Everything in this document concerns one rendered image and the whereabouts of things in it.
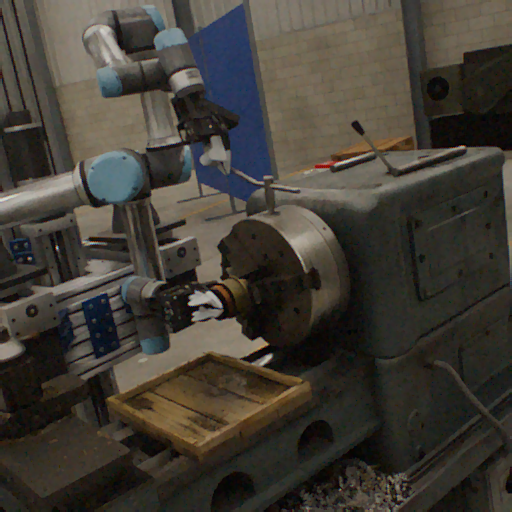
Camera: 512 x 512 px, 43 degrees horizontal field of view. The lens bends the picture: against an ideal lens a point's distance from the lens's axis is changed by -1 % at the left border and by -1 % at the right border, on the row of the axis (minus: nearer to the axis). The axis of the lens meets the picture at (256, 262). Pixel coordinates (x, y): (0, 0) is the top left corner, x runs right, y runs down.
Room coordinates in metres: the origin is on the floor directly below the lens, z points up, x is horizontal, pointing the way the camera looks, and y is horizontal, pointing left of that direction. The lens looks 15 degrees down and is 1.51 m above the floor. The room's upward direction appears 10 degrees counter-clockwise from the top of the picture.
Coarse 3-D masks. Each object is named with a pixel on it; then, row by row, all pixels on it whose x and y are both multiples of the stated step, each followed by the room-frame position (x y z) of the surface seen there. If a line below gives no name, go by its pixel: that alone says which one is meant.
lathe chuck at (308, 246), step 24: (264, 216) 1.46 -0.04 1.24; (288, 216) 1.45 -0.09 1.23; (240, 240) 1.50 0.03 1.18; (264, 240) 1.43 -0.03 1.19; (288, 240) 1.37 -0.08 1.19; (312, 240) 1.40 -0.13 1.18; (264, 264) 1.45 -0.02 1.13; (288, 264) 1.38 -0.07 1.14; (312, 264) 1.36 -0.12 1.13; (336, 288) 1.38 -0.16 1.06; (288, 312) 1.40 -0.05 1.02; (312, 312) 1.34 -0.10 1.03; (336, 312) 1.41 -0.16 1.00; (288, 336) 1.41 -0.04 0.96; (312, 336) 1.42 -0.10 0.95
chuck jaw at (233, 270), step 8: (232, 232) 1.52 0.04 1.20; (224, 240) 1.49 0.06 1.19; (232, 240) 1.50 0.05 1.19; (224, 248) 1.49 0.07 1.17; (232, 248) 1.48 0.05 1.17; (240, 248) 1.49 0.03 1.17; (224, 256) 1.49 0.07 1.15; (232, 256) 1.46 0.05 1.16; (240, 256) 1.47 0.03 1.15; (248, 256) 1.48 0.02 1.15; (224, 264) 1.47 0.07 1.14; (232, 264) 1.44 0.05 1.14; (240, 264) 1.45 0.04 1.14; (248, 264) 1.46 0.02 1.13; (224, 272) 1.43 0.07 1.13; (232, 272) 1.43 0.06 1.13; (240, 272) 1.44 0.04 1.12; (248, 272) 1.44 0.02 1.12; (256, 272) 1.48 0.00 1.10
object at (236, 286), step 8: (224, 280) 1.40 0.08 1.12; (232, 280) 1.39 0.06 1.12; (240, 280) 1.39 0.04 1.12; (216, 288) 1.37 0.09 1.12; (224, 288) 1.37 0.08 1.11; (232, 288) 1.37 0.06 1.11; (240, 288) 1.38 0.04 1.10; (216, 296) 1.42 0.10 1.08; (224, 296) 1.35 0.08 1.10; (232, 296) 1.36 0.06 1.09; (240, 296) 1.36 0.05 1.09; (248, 296) 1.37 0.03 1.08; (224, 304) 1.34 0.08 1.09; (232, 304) 1.36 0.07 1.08; (240, 304) 1.36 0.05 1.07; (248, 304) 1.37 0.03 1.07; (224, 312) 1.34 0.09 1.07; (232, 312) 1.36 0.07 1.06; (240, 312) 1.37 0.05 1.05
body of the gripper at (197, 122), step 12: (180, 96) 1.57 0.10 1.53; (192, 96) 1.60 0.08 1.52; (180, 108) 1.58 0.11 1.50; (192, 108) 1.58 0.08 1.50; (204, 108) 1.59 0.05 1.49; (180, 120) 1.57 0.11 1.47; (192, 120) 1.54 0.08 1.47; (204, 120) 1.56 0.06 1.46; (216, 120) 1.57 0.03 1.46; (192, 132) 1.55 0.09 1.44; (204, 132) 1.54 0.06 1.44
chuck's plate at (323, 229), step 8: (288, 208) 1.50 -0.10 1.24; (296, 208) 1.50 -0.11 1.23; (304, 208) 1.50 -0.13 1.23; (304, 216) 1.46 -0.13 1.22; (312, 216) 1.46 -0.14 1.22; (320, 224) 1.44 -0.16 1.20; (320, 232) 1.42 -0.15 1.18; (328, 232) 1.43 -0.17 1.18; (328, 240) 1.42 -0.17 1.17; (336, 240) 1.43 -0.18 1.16; (336, 248) 1.41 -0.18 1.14; (336, 256) 1.40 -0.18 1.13; (344, 256) 1.42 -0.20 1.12; (336, 264) 1.39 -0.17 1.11; (344, 264) 1.41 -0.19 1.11; (344, 272) 1.40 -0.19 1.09; (344, 280) 1.40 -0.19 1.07; (344, 288) 1.40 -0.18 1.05; (344, 296) 1.40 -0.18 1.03; (344, 304) 1.41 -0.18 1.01; (336, 320) 1.44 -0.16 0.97
